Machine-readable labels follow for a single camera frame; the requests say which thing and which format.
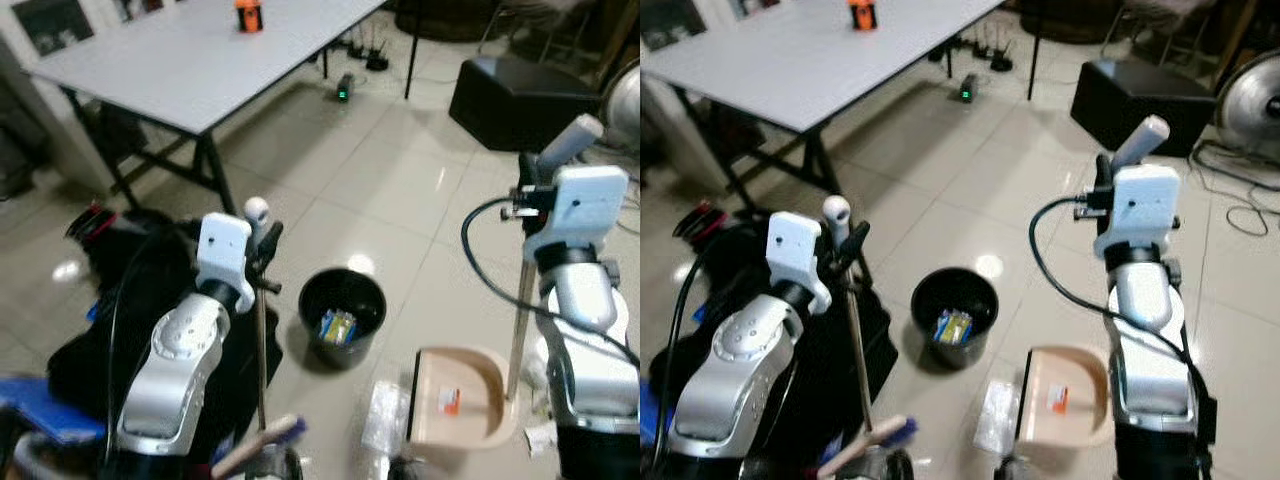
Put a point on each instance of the white table with black legs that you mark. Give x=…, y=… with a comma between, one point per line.
x=200, y=60
x=820, y=60

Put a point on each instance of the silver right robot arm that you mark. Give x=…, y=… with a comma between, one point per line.
x=590, y=360
x=1150, y=370

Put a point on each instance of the round metal floor fan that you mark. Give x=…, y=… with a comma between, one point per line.
x=1255, y=105
x=625, y=105

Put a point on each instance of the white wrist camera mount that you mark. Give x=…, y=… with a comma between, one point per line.
x=795, y=250
x=222, y=250
x=590, y=205
x=1140, y=205

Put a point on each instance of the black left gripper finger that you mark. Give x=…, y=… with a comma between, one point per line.
x=272, y=240
x=858, y=240

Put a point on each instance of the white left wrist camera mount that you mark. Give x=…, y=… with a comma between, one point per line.
x=795, y=250
x=222, y=250

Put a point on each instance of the small white paper scrap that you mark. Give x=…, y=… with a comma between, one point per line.
x=540, y=440

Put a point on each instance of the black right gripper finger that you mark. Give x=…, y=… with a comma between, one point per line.
x=1105, y=170
x=530, y=172

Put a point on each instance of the red and black item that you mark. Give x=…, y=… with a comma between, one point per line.
x=95, y=222
x=705, y=220

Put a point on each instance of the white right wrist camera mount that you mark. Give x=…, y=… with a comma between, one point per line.
x=1140, y=205
x=590, y=205

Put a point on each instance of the small orange black object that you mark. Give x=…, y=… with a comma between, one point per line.
x=862, y=14
x=249, y=15

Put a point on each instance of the black square ottoman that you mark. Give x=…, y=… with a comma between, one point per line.
x=1140, y=100
x=520, y=100

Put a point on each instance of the black round bucket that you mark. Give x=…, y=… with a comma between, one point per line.
x=365, y=295
x=978, y=295

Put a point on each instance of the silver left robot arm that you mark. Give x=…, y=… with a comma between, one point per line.
x=740, y=370
x=170, y=370

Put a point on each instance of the blue flat item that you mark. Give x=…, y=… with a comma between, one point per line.
x=648, y=412
x=50, y=410

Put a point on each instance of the dark framed picture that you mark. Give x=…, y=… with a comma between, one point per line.
x=670, y=20
x=50, y=22

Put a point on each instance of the clear plastic wrapper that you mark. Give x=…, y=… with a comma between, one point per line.
x=385, y=420
x=1000, y=420

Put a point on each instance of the blue yellow packet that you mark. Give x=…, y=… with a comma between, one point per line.
x=338, y=326
x=953, y=326

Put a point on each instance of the black device with green light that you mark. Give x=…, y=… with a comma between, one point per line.
x=344, y=88
x=967, y=90

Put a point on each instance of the black plug adapters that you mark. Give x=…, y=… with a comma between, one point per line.
x=365, y=55
x=985, y=48

